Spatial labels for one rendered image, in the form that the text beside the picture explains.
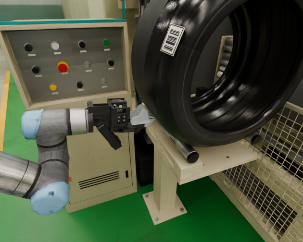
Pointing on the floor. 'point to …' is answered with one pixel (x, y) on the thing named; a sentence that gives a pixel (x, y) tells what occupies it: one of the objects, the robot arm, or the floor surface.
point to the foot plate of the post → (179, 209)
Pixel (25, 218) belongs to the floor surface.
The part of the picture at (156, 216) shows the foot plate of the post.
